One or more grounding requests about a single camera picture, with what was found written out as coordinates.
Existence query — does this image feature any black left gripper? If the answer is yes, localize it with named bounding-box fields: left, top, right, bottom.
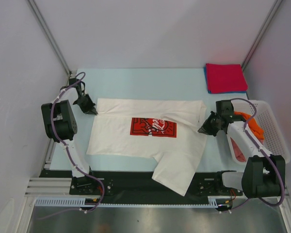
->
left=74, top=94, right=97, bottom=116

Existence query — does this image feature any white t shirt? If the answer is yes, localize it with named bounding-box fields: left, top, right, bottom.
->
left=87, top=98, right=207, bottom=196

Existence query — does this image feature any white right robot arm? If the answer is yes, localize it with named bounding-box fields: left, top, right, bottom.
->
left=198, top=111, right=286, bottom=206

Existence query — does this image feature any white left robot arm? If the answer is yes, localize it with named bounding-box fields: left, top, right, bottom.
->
left=41, top=78, right=99, bottom=195

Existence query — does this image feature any pink t shirt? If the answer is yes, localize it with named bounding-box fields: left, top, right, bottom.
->
left=230, top=138, right=247, bottom=165

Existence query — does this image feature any orange t shirt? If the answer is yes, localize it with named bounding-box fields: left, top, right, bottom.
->
left=234, top=111, right=265, bottom=143

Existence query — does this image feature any folded red t shirt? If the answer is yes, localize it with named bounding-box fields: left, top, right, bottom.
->
left=205, top=63, right=248, bottom=93

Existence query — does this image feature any folded blue t shirt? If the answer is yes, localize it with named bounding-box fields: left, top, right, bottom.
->
left=203, top=66, right=247, bottom=94

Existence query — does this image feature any white plastic basket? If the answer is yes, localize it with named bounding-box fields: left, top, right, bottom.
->
left=232, top=100, right=291, bottom=164

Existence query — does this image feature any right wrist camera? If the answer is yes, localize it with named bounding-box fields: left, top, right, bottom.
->
left=216, top=100, right=234, bottom=119

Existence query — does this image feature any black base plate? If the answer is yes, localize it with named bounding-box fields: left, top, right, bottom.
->
left=40, top=170, right=243, bottom=206

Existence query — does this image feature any white slotted cable duct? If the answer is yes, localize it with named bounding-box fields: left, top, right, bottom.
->
left=35, top=197, right=231, bottom=208

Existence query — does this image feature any aluminium frame post left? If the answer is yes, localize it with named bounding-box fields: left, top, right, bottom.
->
left=26, top=0, right=71, bottom=76

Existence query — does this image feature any aluminium frame post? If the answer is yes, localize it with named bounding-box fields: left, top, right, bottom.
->
left=26, top=0, right=71, bottom=76
left=241, top=0, right=285, bottom=71

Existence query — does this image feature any aluminium frame post right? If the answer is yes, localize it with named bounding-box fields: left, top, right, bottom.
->
left=241, top=0, right=285, bottom=71

